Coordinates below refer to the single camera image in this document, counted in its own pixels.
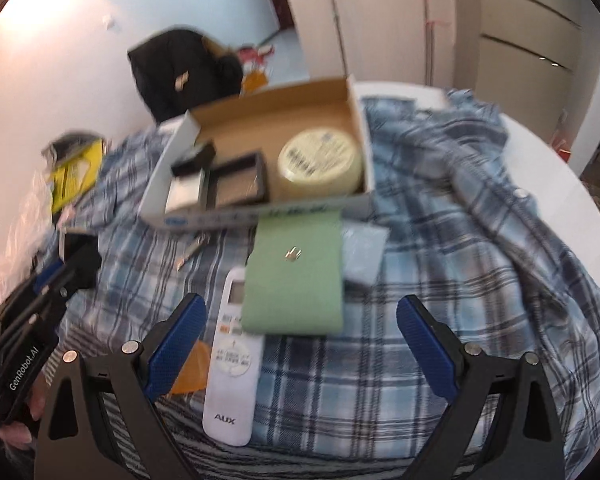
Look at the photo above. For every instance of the round cream tin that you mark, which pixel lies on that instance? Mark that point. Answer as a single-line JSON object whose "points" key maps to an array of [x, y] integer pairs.
{"points": [[320, 160]]}

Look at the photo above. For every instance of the small white box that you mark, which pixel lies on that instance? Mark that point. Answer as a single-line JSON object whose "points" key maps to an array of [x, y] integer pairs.
{"points": [[185, 192]]}

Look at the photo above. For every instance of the white plastic bag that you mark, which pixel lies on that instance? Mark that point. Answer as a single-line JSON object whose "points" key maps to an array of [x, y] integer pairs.
{"points": [[25, 230]]}

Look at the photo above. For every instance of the black square tray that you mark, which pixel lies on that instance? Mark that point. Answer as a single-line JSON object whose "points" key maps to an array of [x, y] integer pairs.
{"points": [[235, 185]]}

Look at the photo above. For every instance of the green snap pouch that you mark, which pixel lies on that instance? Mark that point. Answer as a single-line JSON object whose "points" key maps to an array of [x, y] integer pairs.
{"points": [[290, 290]]}

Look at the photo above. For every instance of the light blue small box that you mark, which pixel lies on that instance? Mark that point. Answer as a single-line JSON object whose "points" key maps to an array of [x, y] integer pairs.
{"points": [[365, 255]]}

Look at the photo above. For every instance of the black case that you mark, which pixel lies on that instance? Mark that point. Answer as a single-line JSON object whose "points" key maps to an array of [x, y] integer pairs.
{"points": [[82, 260]]}

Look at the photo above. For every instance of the person's left hand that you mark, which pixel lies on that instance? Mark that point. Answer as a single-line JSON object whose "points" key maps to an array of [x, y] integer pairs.
{"points": [[17, 432]]}

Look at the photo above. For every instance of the metal nail clipper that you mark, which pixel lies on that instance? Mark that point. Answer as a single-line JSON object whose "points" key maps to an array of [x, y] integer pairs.
{"points": [[192, 250]]}

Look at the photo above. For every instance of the blue plaid shirt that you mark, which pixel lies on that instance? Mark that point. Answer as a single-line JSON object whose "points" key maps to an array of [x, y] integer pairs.
{"points": [[430, 240]]}

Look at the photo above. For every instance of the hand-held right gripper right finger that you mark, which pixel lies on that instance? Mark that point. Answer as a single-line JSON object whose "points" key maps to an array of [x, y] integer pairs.
{"points": [[427, 350]]}

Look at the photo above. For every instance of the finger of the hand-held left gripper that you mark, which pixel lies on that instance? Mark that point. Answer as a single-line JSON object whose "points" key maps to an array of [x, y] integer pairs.
{"points": [[47, 275], [40, 310]]}

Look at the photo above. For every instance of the beige refrigerator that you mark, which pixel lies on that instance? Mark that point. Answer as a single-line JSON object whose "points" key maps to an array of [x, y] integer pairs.
{"points": [[520, 35]]}

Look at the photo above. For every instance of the white remote control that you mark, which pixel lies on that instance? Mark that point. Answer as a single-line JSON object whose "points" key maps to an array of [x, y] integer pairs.
{"points": [[230, 390]]}

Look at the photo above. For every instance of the grey bag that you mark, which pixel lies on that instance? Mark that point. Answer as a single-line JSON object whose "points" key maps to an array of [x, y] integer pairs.
{"points": [[67, 142]]}

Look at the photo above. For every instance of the white light switch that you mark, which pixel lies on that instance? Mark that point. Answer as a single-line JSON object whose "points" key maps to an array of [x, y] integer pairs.
{"points": [[110, 22]]}

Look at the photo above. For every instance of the orange cardboard box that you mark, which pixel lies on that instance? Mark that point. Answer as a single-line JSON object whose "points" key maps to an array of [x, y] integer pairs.
{"points": [[257, 82]]}

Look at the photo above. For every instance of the yellow packet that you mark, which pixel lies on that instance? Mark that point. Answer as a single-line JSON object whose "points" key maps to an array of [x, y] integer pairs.
{"points": [[77, 175]]}

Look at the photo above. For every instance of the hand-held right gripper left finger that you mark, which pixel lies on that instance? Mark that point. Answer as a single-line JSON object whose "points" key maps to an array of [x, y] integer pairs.
{"points": [[177, 345]]}

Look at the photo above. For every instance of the orange card holder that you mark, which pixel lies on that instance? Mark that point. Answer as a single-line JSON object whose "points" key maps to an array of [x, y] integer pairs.
{"points": [[195, 370]]}

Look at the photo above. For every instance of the small black box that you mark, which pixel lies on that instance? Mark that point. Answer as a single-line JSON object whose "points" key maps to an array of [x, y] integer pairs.
{"points": [[195, 160]]}

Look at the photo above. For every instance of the red bag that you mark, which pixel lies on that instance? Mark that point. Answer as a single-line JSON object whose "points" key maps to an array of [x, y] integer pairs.
{"points": [[255, 55]]}

